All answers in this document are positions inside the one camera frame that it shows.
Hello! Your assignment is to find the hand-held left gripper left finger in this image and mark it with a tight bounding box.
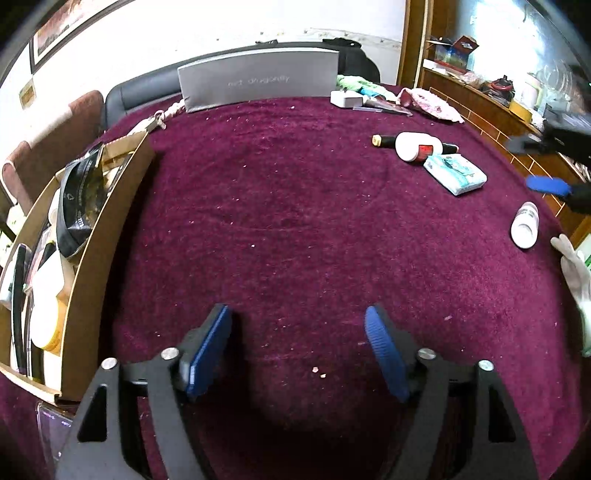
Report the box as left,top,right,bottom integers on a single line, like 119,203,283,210
54,303,232,480

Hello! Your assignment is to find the framed wall picture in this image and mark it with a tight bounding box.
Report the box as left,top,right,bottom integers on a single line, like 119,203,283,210
30,0,122,75

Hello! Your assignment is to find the black pen gold end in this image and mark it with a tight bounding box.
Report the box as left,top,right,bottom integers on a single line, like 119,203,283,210
371,133,461,156

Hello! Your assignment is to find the small wall plate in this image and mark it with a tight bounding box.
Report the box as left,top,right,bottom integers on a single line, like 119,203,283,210
18,78,38,110

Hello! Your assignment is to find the white rope with metal tag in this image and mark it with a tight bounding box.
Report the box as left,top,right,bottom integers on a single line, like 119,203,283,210
146,99,186,135

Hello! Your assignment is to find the white bottle red label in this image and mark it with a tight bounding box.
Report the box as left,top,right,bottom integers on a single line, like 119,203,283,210
394,131,445,164

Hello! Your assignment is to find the wooden brick-pattern counter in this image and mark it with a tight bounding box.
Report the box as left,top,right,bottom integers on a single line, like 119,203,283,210
417,68,591,241

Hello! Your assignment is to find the green striped object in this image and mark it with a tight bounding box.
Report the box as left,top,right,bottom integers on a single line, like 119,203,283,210
577,230,591,274

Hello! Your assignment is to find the black marker grey cap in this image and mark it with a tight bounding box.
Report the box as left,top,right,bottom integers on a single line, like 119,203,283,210
11,244,34,376

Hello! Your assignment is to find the teal tissue packet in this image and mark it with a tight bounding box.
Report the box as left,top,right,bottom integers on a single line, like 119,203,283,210
423,153,488,197

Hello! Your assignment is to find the white green kettle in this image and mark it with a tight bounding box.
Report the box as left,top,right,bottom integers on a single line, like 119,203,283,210
521,73,549,110

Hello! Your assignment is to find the packaged pen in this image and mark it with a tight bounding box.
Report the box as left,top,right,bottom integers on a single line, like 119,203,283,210
353,94,414,117

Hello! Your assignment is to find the wooden door frame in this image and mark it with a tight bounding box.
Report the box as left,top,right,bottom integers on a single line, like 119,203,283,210
398,0,435,88

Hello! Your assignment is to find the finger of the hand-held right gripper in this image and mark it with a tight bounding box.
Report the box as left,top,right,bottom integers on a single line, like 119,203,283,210
526,174,591,214
505,133,556,153

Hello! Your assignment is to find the pink floral cloth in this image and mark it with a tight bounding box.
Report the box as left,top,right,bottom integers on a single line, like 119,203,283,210
396,87,465,125

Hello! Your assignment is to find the black gold snack packet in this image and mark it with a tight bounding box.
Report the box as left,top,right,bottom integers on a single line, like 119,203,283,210
55,146,110,259

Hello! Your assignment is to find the colourful printed box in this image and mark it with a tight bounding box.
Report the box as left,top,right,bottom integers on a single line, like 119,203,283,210
424,35,482,78

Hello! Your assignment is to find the small white plug adapter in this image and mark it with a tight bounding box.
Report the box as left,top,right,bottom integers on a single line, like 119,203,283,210
329,89,363,108

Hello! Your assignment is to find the white glove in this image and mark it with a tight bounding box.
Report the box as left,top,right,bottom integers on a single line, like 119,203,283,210
551,234,591,358

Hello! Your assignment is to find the brown upholstered chair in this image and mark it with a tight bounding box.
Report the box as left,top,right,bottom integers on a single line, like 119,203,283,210
2,89,105,205

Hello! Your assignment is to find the black leather chair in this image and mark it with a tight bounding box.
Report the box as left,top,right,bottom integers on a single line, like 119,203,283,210
322,39,382,85
105,69,186,131

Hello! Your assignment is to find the green cloth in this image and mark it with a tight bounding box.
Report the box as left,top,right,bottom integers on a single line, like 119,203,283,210
335,74,385,93

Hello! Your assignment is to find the large white bottle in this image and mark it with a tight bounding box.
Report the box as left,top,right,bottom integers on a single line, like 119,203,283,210
510,202,540,249

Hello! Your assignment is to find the grey cardboard box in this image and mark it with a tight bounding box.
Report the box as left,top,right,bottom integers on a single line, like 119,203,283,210
177,45,341,114

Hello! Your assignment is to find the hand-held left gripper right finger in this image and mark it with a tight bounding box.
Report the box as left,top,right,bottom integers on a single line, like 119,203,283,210
364,304,540,480

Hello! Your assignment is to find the yellow jar white lid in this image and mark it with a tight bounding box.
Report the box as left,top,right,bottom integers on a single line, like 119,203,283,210
30,251,71,354

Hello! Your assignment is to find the clear plastic case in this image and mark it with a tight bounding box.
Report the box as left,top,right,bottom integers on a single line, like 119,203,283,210
36,401,78,468

